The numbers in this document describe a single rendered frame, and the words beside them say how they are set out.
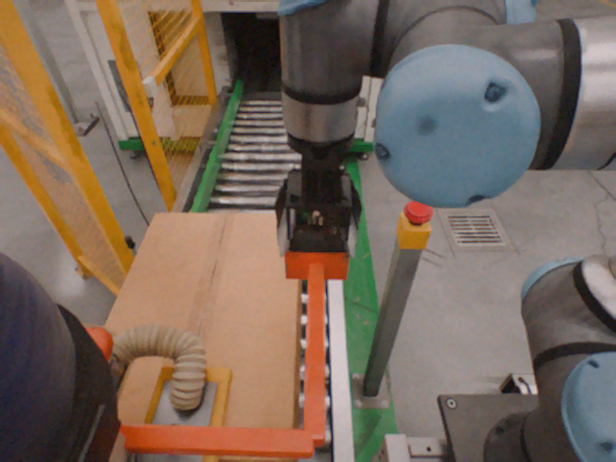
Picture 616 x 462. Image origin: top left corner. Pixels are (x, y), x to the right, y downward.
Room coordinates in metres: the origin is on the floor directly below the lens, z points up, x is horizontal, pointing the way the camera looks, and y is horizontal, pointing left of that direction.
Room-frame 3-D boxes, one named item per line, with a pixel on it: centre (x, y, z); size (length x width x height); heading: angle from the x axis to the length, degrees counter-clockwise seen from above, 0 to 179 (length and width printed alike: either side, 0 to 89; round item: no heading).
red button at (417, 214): (0.69, -0.27, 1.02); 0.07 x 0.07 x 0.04
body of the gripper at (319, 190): (0.34, -0.01, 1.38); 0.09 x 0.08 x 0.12; 178
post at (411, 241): (0.69, -0.27, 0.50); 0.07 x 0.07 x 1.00; 89
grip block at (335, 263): (0.37, -0.01, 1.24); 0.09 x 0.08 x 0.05; 88
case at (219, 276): (0.48, 0.22, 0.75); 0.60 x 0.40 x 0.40; 0
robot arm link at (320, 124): (0.35, -0.02, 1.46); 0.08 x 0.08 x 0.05
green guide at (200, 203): (1.65, 0.49, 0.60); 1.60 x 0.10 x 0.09; 179
